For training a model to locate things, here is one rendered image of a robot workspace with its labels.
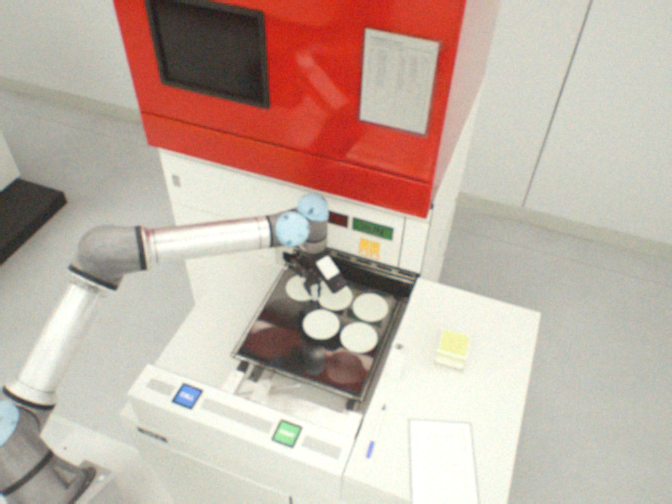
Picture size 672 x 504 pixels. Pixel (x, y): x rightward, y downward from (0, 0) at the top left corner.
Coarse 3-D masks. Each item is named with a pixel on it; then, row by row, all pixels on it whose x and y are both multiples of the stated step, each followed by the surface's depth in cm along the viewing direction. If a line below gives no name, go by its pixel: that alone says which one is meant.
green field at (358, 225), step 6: (354, 222) 164; (360, 222) 164; (366, 222) 163; (354, 228) 166; (360, 228) 165; (366, 228) 164; (372, 228) 163; (378, 228) 163; (384, 228) 162; (378, 234) 164; (384, 234) 163; (390, 234) 163
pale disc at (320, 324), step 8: (312, 312) 168; (320, 312) 169; (328, 312) 169; (304, 320) 167; (312, 320) 167; (320, 320) 167; (328, 320) 167; (336, 320) 167; (304, 328) 165; (312, 328) 165; (320, 328) 165; (328, 328) 165; (336, 328) 165; (312, 336) 163; (320, 336) 163; (328, 336) 163
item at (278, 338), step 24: (360, 288) 175; (264, 312) 168; (288, 312) 168; (336, 312) 169; (264, 336) 163; (288, 336) 163; (336, 336) 163; (264, 360) 157; (288, 360) 157; (312, 360) 158; (336, 360) 158; (360, 360) 158; (336, 384) 153; (360, 384) 153
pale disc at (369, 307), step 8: (360, 296) 173; (368, 296) 173; (376, 296) 173; (360, 304) 171; (368, 304) 171; (376, 304) 171; (384, 304) 171; (360, 312) 169; (368, 312) 169; (376, 312) 169; (384, 312) 169; (368, 320) 167; (376, 320) 167
